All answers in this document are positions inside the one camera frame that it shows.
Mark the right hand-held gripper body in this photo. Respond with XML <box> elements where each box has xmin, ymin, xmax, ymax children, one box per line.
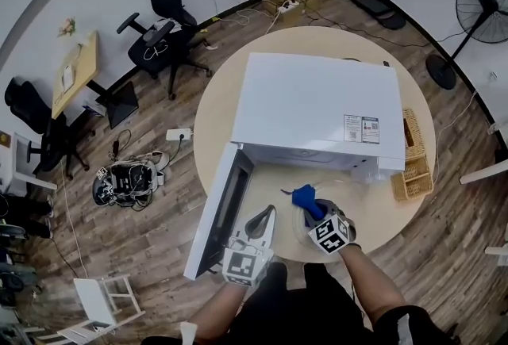
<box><xmin>303</xmin><ymin>212</ymin><xmax>357</xmax><ymax>256</ymax></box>

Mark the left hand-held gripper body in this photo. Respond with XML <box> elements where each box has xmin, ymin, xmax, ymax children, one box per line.
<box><xmin>221</xmin><ymin>230</ymin><xmax>275</xmax><ymax>288</ymax></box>

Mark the blue cloth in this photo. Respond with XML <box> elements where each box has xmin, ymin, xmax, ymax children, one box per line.
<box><xmin>280</xmin><ymin>183</ymin><xmax>325</xmax><ymax>220</ymax></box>

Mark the person's right forearm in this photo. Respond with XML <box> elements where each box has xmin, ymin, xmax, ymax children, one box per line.
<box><xmin>340</xmin><ymin>243</ymin><xmax>406</xmax><ymax>325</ymax></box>

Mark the person's left forearm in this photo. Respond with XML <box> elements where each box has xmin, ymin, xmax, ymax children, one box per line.
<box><xmin>187</xmin><ymin>280</ymin><xmax>250</xmax><ymax>341</ymax></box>

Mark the white microwave oven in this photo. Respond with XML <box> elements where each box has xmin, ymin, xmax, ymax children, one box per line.
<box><xmin>183</xmin><ymin>52</ymin><xmax>406</xmax><ymax>281</ymax></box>

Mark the wicker basket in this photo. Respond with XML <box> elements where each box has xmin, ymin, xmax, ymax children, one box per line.
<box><xmin>390</xmin><ymin>108</ymin><xmax>434</xmax><ymax>202</ymax></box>

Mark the white wooden chair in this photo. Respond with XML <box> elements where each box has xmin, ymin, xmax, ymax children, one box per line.
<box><xmin>56</xmin><ymin>273</ymin><xmax>147</xmax><ymax>343</ymax></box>

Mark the blue and white box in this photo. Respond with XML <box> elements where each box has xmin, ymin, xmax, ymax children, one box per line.
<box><xmin>82</xmin><ymin>102</ymin><xmax>107</xmax><ymax>117</ymax></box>

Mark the black mat pile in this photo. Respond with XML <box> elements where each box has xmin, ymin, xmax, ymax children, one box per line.
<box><xmin>330</xmin><ymin>0</ymin><xmax>407</xmax><ymax>31</ymax></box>

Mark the white desk phone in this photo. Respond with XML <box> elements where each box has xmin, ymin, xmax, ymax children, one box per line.
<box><xmin>60</xmin><ymin>63</ymin><xmax>77</xmax><ymax>93</ymax></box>

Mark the black standing fan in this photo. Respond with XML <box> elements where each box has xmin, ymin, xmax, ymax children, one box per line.
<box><xmin>425</xmin><ymin>0</ymin><xmax>508</xmax><ymax>91</ymax></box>

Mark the small flower bunch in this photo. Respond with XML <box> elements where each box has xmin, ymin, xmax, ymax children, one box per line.
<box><xmin>56</xmin><ymin>17</ymin><xmax>77</xmax><ymax>38</ymax></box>

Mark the black equipment pile with cables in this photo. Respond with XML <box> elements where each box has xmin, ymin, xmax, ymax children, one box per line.
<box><xmin>92</xmin><ymin>128</ymin><xmax>172</xmax><ymax>213</ymax></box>

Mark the wooden pedestal table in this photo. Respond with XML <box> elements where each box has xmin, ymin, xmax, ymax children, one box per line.
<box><xmin>51</xmin><ymin>30</ymin><xmax>140</xmax><ymax>130</ymax></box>

